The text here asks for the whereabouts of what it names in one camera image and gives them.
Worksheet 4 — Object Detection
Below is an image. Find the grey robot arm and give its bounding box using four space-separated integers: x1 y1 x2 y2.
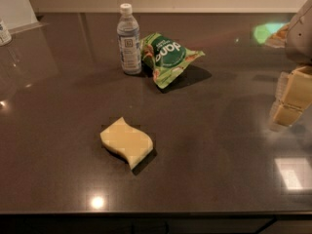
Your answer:
269 0 312 132

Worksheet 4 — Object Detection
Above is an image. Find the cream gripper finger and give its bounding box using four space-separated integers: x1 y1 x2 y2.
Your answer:
270 65 312 128

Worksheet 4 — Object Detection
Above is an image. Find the green orange packet far right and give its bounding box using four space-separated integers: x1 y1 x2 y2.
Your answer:
253 22 290 48

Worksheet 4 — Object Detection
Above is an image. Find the yellow wavy sponge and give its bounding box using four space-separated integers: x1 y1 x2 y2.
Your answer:
100 117 153 170

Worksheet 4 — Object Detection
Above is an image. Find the white bottle at left edge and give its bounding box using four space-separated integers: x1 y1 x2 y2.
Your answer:
0 19 12 46

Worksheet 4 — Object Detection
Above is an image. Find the green snack bag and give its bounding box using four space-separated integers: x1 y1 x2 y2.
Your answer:
140 32 205 89

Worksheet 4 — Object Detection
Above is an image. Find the clear plastic water bottle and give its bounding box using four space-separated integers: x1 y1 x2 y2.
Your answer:
117 3 141 75

